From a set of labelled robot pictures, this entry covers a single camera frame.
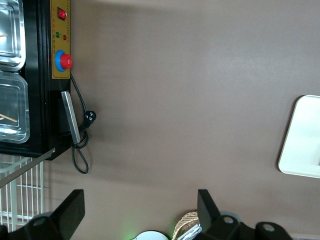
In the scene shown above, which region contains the aluminium foil container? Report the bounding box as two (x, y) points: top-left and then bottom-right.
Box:
(178, 223), (203, 240)

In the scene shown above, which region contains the black sealing machine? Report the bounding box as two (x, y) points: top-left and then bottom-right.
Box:
(0, 0), (72, 161)

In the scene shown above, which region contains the grey metal handle bar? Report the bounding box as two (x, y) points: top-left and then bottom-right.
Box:
(60, 90), (82, 145)

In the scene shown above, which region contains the cream serving tray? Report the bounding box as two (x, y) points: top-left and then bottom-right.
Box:
(277, 94), (320, 179)

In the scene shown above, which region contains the steel food container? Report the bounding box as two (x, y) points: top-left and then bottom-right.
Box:
(0, 0), (27, 71)
(0, 70), (31, 144)

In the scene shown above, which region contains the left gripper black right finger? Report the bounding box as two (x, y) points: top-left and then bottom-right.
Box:
(196, 189), (256, 240)

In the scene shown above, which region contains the black power cable with plug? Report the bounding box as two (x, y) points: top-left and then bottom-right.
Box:
(69, 73), (98, 175)

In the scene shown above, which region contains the light wicker basket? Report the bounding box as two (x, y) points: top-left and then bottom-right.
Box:
(174, 210), (201, 240)

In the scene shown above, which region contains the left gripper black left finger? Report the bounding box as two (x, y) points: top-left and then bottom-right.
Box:
(7, 189), (86, 240)

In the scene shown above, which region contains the yellow control panel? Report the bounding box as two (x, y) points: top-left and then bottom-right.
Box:
(49, 0), (72, 80)

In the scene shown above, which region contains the red emergency push button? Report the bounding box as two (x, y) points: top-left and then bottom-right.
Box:
(54, 49), (74, 74)

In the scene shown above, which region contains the white wire rack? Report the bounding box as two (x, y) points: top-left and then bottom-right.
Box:
(0, 153), (45, 232)

